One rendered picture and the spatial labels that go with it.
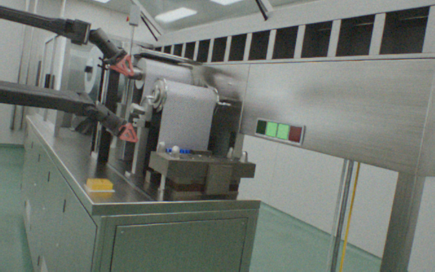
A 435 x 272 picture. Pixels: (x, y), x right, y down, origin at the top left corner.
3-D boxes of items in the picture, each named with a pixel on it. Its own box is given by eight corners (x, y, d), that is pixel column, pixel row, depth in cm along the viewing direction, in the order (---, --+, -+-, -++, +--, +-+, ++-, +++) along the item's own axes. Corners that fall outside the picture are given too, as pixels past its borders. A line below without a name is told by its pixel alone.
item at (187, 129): (156, 152, 137) (163, 107, 136) (205, 155, 150) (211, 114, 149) (156, 153, 136) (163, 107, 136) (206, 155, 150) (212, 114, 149)
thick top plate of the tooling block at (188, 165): (148, 166, 131) (151, 150, 131) (231, 169, 154) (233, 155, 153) (166, 176, 118) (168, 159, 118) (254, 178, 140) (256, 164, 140)
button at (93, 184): (86, 185, 117) (87, 178, 117) (106, 185, 121) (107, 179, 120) (90, 191, 111) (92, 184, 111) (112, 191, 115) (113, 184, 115)
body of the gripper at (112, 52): (114, 63, 123) (100, 46, 120) (106, 64, 132) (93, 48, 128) (127, 52, 126) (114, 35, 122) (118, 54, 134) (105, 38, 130)
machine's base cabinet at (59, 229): (17, 210, 314) (28, 119, 309) (88, 208, 350) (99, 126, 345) (63, 479, 105) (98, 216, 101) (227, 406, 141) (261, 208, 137)
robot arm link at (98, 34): (87, 34, 119) (100, 24, 121) (85, 34, 125) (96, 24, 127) (100, 50, 123) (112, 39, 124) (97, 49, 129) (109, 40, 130)
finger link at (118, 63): (129, 81, 127) (112, 61, 123) (122, 80, 133) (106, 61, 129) (141, 68, 129) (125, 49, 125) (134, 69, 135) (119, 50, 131)
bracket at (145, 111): (123, 173, 143) (134, 102, 141) (138, 173, 147) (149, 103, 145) (127, 176, 139) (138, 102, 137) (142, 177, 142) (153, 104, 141)
